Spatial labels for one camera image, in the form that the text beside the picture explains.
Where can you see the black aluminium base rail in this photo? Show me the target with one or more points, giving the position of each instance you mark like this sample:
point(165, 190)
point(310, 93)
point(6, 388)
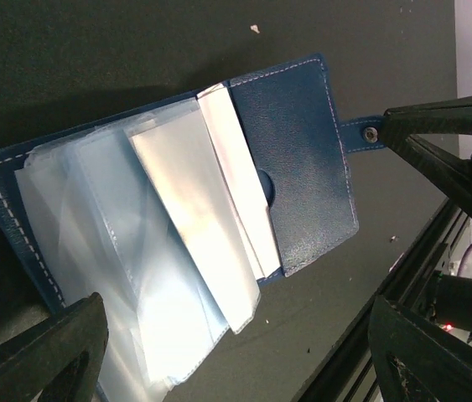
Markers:
point(347, 372)

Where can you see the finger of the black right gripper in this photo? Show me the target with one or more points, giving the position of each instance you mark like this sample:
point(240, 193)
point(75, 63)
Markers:
point(441, 138)

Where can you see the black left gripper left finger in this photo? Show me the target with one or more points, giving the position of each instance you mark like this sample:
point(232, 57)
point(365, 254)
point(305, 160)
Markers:
point(60, 358)

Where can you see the blue leather card holder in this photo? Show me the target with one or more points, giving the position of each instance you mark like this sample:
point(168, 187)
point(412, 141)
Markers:
point(176, 212)

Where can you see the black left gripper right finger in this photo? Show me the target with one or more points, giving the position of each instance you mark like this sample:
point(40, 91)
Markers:
point(415, 360)

